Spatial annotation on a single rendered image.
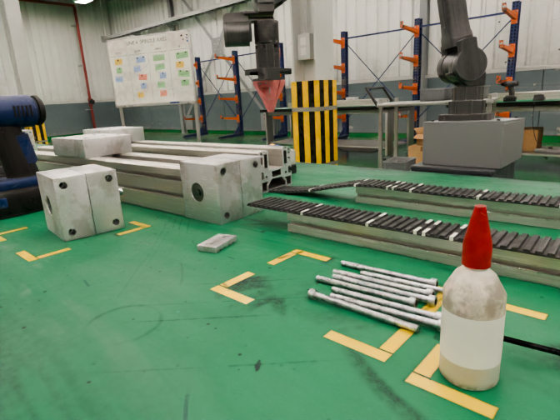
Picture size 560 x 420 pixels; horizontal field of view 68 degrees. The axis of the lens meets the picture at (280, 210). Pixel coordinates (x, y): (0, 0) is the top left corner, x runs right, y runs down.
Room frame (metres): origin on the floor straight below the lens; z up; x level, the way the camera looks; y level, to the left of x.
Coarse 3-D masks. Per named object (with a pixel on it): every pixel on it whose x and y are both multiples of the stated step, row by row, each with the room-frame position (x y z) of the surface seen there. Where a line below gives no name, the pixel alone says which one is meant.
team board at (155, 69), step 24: (120, 48) 6.71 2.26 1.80; (144, 48) 6.53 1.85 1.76; (168, 48) 6.36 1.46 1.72; (120, 72) 6.73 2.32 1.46; (144, 72) 6.55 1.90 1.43; (168, 72) 6.38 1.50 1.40; (192, 72) 6.22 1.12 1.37; (120, 96) 6.76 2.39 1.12; (144, 96) 6.58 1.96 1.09; (168, 96) 6.40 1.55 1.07; (192, 96) 6.24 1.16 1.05
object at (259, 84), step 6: (258, 78) 1.03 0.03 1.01; (258, 84) 1.03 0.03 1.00; (264, 84) 1.03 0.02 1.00; (270, 84) 1.01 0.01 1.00; (276, 84) 1.01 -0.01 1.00; (258, 90) 1.04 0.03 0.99; (270, 90) 1.01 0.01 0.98; (276, 90) 1.01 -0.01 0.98; (264, 96) 1.04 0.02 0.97; (270, 96) 1.02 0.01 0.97; (264, 102) 1.04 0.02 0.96; (270, 102) 1.03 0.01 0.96; (270, 108) 1.03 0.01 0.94
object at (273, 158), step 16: (144, 144) 1.13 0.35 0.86; (160, 144) 1.17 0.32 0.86; (176, 144) 1.12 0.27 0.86; (192, 144) 1.07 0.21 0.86; (208, 144) 1.03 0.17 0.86; (224, 144) 1.01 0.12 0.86; (240, 144) 0.99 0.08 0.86; (272, 160) 0.89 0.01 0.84; (288, 160) 0.89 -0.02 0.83; (272, 176) 0.86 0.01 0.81; (288, 176) 0.90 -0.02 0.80
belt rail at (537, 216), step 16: (368, 192) 0.70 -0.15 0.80; (384, 192) 0.68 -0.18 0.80; (400, 192) 0.66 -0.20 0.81; (416, 208) 0.64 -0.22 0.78; (432, 208) 0.62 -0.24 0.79; (448, 208) 0.61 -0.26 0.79; (464, 208) 0.60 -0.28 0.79; (496, 208) 0.56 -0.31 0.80; (512, 208) 0.55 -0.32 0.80; (528, 208) 0.54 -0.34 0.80; (544, 208) 0.52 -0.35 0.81; (528, 224) 0.54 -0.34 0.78; (544, 224) 0.52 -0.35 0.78
